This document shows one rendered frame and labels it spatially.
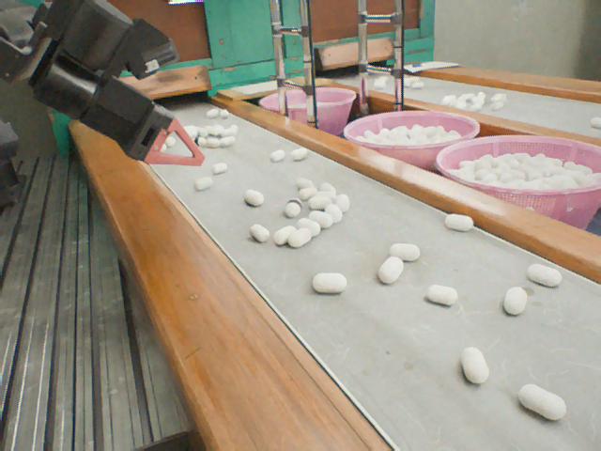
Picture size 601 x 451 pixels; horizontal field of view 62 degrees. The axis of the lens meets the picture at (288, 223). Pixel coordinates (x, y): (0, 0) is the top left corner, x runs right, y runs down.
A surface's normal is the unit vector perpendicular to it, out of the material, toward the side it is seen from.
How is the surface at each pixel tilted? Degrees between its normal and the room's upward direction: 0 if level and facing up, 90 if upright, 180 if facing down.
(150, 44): 90
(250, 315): 0
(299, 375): 0
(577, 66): 90
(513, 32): 90
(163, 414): 0
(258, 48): 90
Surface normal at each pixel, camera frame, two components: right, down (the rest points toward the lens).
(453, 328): -0.09, -0.90
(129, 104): 0.44, 0.34
